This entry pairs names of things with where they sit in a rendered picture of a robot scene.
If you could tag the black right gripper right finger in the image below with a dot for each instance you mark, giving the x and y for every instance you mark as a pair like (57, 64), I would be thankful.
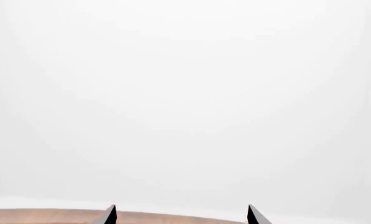
(255, 217)

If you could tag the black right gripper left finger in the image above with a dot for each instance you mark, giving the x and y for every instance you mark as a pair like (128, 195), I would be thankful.
(109, 217)

